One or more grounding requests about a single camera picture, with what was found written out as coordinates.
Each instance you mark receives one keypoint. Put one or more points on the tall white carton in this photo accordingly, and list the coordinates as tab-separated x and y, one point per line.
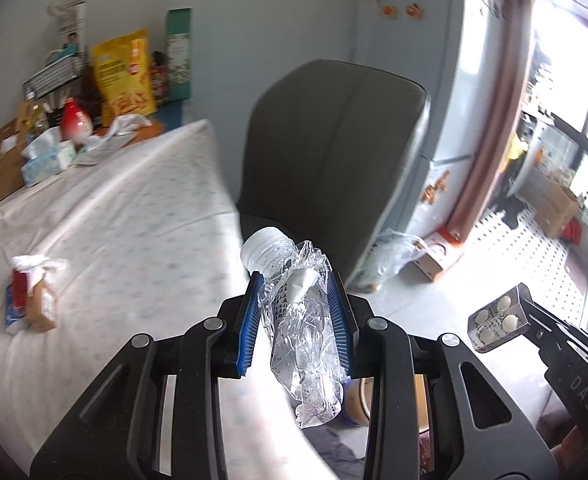
68	22

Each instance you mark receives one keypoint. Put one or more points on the clear plastic bag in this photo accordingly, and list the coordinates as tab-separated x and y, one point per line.
396	255

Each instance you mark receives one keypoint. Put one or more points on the white crumpled cloth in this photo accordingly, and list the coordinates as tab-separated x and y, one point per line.
118	127

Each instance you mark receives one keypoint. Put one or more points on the small red box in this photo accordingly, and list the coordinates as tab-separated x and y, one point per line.
20	290

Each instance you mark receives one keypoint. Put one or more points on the orange and brown cardboard box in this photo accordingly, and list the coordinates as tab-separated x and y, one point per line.
441	255

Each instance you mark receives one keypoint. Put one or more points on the white tissue paper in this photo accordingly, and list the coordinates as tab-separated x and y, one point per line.
38	263

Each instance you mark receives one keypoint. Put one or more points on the plain brown cardboard box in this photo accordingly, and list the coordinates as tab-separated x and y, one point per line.
556	205

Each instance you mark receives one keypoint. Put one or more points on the flat grey packet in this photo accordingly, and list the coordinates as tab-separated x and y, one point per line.
103	152

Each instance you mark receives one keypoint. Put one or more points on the white refrigerator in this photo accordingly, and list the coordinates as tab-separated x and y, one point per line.
449	85

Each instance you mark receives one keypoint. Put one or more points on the red and white bottle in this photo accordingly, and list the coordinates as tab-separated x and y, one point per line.
76	122

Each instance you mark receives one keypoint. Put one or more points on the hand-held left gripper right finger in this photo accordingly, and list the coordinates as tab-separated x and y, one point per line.
341	330

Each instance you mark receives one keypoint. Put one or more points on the small brown box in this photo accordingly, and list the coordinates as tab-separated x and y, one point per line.
41	307

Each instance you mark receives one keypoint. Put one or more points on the grey chair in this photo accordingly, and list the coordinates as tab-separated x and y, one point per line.
334	150

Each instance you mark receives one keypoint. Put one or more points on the person's right hand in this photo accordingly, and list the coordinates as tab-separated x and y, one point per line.
574	455

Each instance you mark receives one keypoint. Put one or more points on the brown wooden door frame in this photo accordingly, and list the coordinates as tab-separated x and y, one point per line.
504	110

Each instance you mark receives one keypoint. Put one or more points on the silver pill blister pack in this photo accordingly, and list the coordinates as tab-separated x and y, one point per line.
499	320

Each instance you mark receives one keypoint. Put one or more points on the white perforated floor mat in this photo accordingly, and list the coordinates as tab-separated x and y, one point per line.
519	260

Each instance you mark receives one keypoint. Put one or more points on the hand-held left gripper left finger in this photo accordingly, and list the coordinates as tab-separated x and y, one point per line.
249	330

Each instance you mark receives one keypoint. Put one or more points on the tall green box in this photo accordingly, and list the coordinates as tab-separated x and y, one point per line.
179	55

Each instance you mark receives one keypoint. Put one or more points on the crushed clear plastic bottle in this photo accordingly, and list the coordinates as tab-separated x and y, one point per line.
299	340

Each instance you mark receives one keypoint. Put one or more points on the dark red snack packet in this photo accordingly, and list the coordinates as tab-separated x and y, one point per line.
159	77

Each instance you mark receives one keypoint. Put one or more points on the blue tissue box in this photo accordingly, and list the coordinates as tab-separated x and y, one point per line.
48	162

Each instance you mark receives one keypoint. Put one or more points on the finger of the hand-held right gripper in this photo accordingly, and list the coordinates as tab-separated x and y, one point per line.
549	330

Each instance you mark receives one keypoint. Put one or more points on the yellow snack bag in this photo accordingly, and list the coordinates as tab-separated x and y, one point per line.
123	80

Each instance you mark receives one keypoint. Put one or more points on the blue and white packet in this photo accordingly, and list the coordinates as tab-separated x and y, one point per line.
13	315

